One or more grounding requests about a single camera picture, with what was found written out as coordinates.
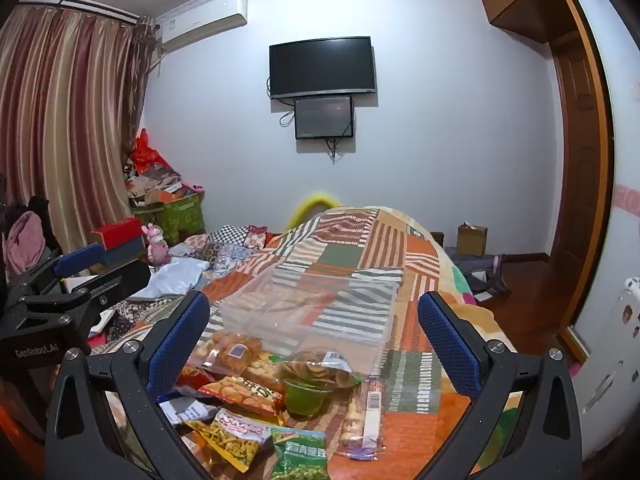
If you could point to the pile of papers and cardboard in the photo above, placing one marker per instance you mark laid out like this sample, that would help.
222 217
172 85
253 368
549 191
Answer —
155 182

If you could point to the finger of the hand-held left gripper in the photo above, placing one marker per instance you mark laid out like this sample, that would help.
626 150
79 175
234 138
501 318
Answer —
120 280
80 259

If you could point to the pink garment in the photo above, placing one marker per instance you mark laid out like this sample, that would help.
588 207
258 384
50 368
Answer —
25 242

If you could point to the white plastic fixture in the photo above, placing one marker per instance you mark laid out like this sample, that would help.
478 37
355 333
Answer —
632 290

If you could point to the yellow stick snack packet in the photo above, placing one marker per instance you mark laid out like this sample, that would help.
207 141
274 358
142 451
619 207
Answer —
227 437

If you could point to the white wardrobe sliding door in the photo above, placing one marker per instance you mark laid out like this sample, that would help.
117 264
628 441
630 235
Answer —
620 160

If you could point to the green jelly cup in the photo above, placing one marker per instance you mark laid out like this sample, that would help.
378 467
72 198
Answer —
305 402

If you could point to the large black wall television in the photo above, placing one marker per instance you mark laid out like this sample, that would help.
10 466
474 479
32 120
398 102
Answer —
322 67

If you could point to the small black wall monitor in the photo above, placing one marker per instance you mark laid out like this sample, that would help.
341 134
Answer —
324 117

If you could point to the checkered patchwork cloth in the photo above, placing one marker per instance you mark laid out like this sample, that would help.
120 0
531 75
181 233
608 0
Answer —
230 240

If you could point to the red box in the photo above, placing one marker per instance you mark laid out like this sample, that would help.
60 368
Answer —
117 230

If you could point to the pink plush toy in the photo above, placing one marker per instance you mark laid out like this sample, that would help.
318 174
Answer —
160 250

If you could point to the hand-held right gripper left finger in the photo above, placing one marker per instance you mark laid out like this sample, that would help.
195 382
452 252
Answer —
177 347

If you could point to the small cardboard box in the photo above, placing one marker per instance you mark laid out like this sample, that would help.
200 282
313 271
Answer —
472 242

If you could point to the red snack packet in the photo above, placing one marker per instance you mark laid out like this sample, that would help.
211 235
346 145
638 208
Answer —
192 376

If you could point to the clear round chip packet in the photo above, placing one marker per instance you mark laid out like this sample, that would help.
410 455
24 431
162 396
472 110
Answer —
315 370

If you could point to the dark clothes pile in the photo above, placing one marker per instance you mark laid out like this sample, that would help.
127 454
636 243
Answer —
480 270

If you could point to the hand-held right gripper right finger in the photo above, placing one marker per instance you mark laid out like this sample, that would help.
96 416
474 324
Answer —
450 347

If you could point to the long clear biscuit packet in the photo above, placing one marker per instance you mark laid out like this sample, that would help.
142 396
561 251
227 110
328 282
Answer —
357 425

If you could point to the orange biscuit packet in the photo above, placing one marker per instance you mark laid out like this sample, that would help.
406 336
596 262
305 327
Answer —
240 394

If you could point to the striped red beige curtain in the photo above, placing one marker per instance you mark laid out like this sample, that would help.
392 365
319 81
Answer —
65 110

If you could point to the wooden overhead cabinet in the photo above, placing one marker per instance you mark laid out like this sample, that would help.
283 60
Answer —
520 5

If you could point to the clear plastic storage container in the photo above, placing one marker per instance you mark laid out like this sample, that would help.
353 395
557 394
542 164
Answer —
310 305

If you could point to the white air conditioner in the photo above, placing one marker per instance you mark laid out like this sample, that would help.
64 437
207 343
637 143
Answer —
200 22

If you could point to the white curtain rail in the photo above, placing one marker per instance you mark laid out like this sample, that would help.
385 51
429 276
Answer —
75 6

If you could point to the yellow hoop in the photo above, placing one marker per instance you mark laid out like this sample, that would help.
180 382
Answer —
312 197

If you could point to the green pea snack packet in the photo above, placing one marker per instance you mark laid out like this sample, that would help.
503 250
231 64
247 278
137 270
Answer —
300 457

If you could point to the white cloth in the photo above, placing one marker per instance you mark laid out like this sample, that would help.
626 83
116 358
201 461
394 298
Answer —
175 275

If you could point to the wooden door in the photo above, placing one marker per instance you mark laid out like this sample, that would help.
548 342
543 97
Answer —
575 185

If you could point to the red plastic bag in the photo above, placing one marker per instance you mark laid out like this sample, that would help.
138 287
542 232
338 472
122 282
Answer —
145 152

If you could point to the dark grey box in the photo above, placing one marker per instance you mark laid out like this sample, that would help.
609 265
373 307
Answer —
127 252

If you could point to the green patterned storage box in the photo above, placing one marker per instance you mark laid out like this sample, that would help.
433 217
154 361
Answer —
175 220

